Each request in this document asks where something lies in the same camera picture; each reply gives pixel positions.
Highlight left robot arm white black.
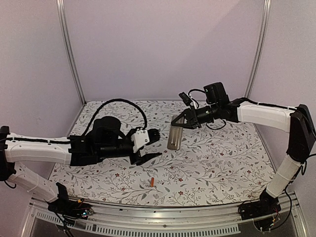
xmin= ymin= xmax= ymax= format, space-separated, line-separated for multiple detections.
xmin=0 ymin=116 xmax=160 ymax=219

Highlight aluminium front rail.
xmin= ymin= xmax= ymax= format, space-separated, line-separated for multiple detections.
xmin=21 ymin=190 xmax=309 ymax=237

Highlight aluminium frame post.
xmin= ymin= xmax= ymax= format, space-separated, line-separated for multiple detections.
xmin=244 ymin=0 xmax=272 ymax=98
xmin=56 ymin=0 xmax=86 ymax=105

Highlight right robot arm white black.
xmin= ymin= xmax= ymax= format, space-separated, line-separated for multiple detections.
xmin=171 ymin=82 xmax=316 ymax=220

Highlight left aluminium frame post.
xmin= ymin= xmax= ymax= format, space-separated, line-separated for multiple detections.
xmin=56 ymin=0 xmax=86 ymax=105

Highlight right aluminium frame post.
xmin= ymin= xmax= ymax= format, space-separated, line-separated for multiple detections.
xmin=244 ymin=0 xmax=272 ymax=98

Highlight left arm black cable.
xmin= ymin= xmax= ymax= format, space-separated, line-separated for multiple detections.
xmin=85 ymin=98 xmax=149 ymax=134

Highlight floral patterned table mat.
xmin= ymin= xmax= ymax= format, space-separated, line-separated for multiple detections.
xmin=49 ymin=101 xmax=275 ymax=206

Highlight orange battery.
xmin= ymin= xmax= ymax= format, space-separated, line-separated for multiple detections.
xmin=150 ymin=177 xmax=154 ymax=187

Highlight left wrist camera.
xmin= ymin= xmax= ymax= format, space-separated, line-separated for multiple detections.
xmin=131 ymin=128 xmax=150 ymax=153

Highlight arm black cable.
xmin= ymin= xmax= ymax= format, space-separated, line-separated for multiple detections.
xmin=85 ymin=98 xmax=149 ymax=134
xmin=188 ymin=88 xmax=207 ymax=107

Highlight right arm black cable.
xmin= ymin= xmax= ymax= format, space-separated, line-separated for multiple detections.
xmin=188 ymin=88 xmax=207 ymax=107

